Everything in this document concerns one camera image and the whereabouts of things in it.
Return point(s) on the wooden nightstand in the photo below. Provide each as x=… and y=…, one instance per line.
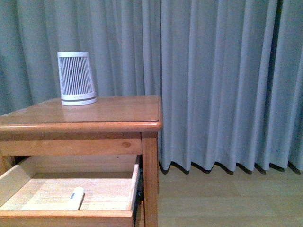
x=112, y=126

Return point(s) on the grey-blue curtain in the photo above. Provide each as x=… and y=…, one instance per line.
x=229, y=72

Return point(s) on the white ribbed air purifier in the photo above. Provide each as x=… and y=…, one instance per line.
x=76, y=80

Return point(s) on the wooden drawer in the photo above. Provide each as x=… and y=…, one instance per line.
x=66, y=191

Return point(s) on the white medicine bottle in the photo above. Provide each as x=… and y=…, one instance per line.
x=75, y=200

